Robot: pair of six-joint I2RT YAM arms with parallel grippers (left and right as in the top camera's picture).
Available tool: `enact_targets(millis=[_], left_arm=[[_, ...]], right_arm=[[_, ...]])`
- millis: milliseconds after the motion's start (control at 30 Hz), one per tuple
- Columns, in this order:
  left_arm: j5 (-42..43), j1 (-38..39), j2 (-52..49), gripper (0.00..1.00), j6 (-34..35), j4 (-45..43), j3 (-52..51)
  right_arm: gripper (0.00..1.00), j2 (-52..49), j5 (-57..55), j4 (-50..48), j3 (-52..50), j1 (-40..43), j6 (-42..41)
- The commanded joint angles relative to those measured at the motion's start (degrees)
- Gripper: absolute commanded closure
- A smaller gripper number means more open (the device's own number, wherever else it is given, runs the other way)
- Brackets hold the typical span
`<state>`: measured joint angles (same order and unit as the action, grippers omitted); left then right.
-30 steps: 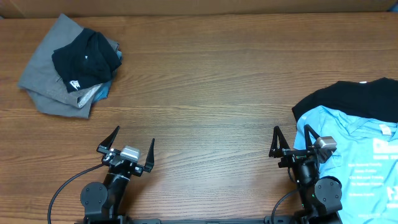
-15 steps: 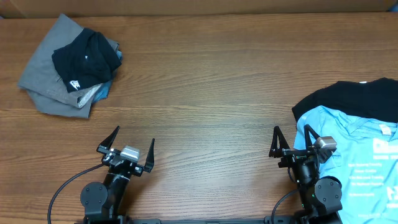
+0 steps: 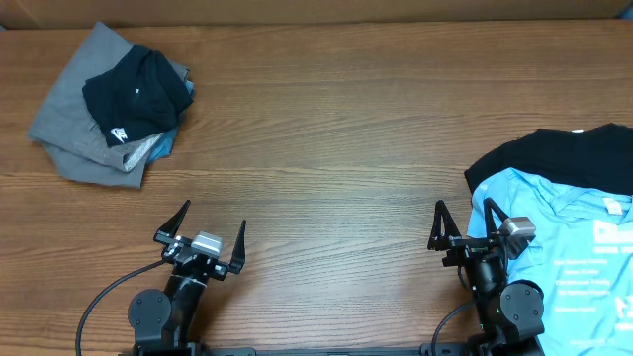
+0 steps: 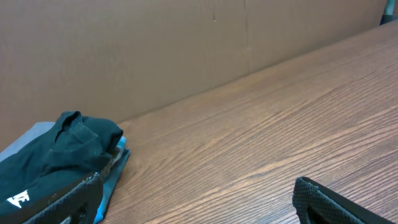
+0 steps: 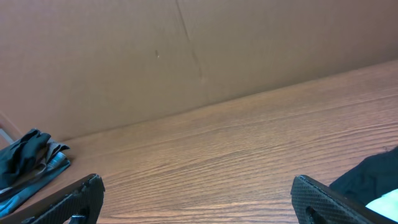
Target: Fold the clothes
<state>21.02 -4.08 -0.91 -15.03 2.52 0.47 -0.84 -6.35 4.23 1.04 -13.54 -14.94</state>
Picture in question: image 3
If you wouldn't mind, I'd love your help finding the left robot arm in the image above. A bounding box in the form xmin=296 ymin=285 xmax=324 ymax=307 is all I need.
xmin=128 ymin=201 xmax=246 ymax=355

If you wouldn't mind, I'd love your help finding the light blue printed t-shirt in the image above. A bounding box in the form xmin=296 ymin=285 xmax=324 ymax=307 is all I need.
xmin=467 ymin=168 xmax=632 ymax=356

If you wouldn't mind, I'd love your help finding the folded grey shirt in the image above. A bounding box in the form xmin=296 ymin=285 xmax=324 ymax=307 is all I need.
xmin=29 ymin=23 xmax=194 ymax=188

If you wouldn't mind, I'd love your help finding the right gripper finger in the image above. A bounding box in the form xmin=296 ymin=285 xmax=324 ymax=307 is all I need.
xmin=429 ymin=200 xmax=461 ymax=242
xmin=484 ymin=198 xmax=508 ymax=239

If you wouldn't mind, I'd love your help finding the black shirt on right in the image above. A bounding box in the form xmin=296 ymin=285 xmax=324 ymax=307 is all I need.
xmin=464 ymin=124 xmax=632 ymax=195

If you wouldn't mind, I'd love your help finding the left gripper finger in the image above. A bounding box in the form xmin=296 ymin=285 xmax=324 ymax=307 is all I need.
xmin=156 ymin=200 xmax=191 ymax=238
xmin=228 ymin=220 xmax=246 ymax=275

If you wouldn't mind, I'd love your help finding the folded black nike shirt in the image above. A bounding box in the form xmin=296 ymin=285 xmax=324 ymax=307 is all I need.
xmin=82 ymin=44 xmax=193 ymax=147

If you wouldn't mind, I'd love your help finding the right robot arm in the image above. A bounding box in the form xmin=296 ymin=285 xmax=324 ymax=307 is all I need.
xmin=427 ymin=198 xmax=544 ymax=355

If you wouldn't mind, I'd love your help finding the folded teal blue shirt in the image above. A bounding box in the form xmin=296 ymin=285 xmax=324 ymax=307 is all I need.
xmin=145 ymin=78 xmax=197 ymax=165

